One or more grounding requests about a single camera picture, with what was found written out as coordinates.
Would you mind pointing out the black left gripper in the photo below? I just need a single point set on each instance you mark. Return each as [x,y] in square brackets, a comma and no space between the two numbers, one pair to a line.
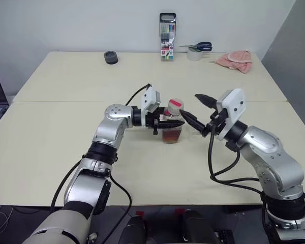
[152,121]

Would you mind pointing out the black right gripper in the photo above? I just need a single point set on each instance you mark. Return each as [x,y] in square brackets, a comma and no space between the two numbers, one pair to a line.
[219,119]

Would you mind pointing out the clear bottle with brown drink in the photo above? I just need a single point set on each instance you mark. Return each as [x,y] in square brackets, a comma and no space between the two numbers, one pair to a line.
[171,134]

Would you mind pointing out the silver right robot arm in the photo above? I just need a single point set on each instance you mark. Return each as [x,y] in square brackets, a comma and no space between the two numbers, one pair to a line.
[274,157]

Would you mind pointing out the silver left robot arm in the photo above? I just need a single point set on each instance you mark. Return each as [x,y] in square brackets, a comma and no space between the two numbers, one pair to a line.
[109,132]

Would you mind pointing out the clear tape roll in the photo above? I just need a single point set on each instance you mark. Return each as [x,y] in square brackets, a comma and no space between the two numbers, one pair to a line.
[194,55]

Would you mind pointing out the pink cloth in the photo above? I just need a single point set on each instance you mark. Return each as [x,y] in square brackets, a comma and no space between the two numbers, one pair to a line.
[235,61]

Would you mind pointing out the marker pen set case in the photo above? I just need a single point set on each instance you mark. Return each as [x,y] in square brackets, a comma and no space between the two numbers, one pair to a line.
[167,38]

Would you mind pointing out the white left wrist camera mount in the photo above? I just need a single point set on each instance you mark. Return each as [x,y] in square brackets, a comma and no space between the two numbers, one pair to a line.
[150,100]

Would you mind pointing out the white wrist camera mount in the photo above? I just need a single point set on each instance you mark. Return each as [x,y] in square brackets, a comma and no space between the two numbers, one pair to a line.
[235,106]
[150,100]

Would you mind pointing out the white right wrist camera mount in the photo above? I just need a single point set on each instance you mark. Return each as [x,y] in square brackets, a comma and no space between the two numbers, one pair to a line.
[235,106]

